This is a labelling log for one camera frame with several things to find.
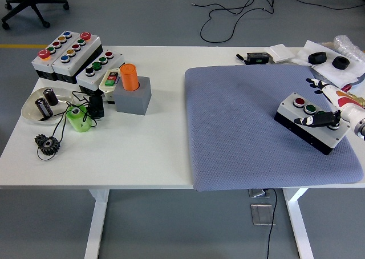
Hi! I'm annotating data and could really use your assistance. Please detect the black power adapter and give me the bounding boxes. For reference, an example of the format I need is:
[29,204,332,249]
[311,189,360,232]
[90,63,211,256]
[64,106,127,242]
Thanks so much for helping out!
[88,95,106,119]

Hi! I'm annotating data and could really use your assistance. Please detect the three-button box with black knob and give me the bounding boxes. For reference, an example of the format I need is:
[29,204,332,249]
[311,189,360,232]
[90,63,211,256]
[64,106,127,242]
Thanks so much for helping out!
[76,50,125,96]

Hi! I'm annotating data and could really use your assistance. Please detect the metal floor socket box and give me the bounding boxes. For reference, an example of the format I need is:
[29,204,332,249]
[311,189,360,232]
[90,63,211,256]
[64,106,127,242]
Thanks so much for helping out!
[250,203,277,226]

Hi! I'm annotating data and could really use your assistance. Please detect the grey-blue textured mat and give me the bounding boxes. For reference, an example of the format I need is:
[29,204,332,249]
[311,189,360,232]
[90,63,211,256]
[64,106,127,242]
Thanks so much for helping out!
[184,64,363,192]

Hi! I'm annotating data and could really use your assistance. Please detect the orange cylinder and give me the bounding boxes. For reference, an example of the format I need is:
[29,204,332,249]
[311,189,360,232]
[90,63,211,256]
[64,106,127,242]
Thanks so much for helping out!
[119,64,140,92]

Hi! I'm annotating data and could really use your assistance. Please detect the black metal gear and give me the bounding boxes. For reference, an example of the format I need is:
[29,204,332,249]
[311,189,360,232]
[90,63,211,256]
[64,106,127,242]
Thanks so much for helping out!
[34,134,62,157]

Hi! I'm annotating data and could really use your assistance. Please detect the black looped floor cable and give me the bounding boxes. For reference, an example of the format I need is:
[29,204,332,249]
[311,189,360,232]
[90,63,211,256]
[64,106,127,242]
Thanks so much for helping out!
[191,0,276,43]

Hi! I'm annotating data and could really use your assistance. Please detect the bubble wrap bundle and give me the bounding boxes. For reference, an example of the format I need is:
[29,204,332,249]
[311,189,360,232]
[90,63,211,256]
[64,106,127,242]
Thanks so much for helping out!
[332,35,365,64]

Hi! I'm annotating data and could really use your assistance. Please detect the white paper sheet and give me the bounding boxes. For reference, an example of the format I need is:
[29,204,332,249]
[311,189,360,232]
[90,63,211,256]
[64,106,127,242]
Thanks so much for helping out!
[290,39,365,90]

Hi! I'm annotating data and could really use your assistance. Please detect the metal floor plate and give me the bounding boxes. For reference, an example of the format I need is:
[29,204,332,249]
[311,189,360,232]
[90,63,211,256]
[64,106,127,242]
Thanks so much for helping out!
[248,188,271,199]

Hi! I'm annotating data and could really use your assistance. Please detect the black power cable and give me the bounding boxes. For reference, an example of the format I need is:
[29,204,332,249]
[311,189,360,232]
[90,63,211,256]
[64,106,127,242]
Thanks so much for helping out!
[265,188,279,259]

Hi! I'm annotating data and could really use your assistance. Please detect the green plastic cylinder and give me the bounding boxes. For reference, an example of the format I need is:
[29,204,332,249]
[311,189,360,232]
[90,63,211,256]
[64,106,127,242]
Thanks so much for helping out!
[66,104,94,133]

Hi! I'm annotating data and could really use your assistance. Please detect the black panel meter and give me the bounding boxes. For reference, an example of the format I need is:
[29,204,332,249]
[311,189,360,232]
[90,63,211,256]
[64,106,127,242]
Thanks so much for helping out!
[246,52,270,65]

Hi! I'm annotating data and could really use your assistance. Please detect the black capacitor with grey stripe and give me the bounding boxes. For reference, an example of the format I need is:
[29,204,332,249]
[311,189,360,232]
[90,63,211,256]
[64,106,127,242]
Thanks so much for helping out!
[34,98,54,119]

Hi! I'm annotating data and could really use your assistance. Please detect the brown capacitor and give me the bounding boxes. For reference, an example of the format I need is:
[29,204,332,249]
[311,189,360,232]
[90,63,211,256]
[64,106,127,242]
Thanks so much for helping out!
[42,88,59,106]

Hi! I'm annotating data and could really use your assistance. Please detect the five-button control box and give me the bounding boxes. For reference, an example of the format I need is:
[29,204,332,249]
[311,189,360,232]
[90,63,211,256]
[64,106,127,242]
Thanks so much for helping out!
[51,31,103,85]
[31,30,78,82]

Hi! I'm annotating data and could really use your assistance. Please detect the white table leg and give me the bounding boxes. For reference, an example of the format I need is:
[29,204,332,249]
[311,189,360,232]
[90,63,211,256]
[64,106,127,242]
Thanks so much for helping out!
[282,187,314,259]
[84,189,111,259]

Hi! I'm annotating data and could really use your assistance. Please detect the white switch plate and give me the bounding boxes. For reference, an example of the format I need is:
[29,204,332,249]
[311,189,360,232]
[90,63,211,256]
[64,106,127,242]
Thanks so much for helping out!
[263,43,296,63]

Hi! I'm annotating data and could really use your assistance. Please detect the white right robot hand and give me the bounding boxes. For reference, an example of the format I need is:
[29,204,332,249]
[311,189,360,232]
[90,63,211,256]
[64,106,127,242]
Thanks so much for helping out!
[293,78,365,129]

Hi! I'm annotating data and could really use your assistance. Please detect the clear shallow dish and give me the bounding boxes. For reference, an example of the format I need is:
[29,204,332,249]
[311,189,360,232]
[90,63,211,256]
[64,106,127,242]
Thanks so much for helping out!
[21,87,75,125]

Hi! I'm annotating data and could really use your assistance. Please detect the black rubber ring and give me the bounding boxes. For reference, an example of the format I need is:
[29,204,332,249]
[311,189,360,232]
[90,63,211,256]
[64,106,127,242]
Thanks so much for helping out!
[332,56,350,70]
[307,51,328,65]

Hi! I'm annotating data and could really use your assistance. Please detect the thin black cord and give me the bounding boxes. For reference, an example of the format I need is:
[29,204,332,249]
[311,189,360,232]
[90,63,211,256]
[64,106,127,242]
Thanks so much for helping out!
[36,90,99,161]

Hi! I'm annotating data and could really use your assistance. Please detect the grey block holder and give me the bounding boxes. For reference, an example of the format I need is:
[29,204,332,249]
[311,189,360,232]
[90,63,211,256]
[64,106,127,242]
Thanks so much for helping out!
[113,76,151,116]

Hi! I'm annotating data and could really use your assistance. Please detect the brass valve with red handle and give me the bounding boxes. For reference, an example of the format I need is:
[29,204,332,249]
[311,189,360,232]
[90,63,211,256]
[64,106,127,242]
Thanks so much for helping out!
[343,83,365,109]

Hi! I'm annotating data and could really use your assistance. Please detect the cream switch box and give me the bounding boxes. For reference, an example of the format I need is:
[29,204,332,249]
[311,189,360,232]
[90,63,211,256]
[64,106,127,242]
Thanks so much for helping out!
[99,68,122,105]

